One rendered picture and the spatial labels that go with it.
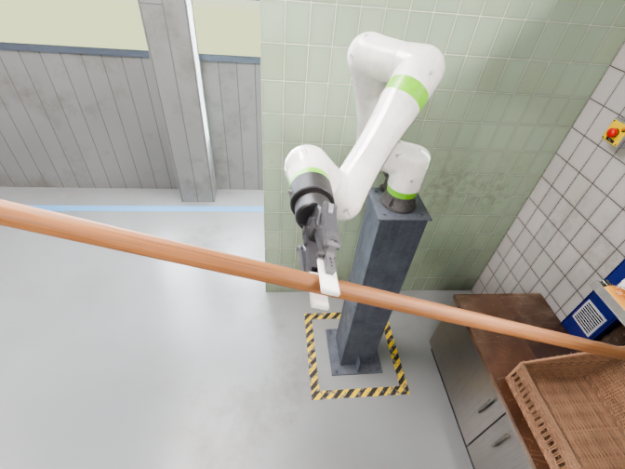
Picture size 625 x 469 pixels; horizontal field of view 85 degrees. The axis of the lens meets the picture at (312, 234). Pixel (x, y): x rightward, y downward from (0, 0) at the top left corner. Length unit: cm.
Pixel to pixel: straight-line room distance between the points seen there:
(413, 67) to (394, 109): 12
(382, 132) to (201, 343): 185
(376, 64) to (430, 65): 15
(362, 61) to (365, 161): 32
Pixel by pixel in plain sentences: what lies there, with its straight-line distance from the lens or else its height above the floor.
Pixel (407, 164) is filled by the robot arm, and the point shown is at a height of 141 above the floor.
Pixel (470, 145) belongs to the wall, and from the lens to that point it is 206.
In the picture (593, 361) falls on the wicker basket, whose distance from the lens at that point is 200.
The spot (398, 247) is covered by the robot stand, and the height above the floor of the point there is 103.
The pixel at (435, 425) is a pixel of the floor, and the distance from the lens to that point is 231.
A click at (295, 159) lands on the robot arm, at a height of 164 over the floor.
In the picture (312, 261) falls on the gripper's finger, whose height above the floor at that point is 158.
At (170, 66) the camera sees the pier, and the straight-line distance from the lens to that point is 289.
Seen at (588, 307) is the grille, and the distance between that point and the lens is 214.
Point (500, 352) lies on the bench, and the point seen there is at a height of 58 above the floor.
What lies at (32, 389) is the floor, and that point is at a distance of 260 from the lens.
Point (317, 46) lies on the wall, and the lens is 165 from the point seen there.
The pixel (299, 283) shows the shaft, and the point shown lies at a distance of 53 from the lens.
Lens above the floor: 203
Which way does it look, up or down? 42 degrees down
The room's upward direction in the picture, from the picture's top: 6 degrees clockwise
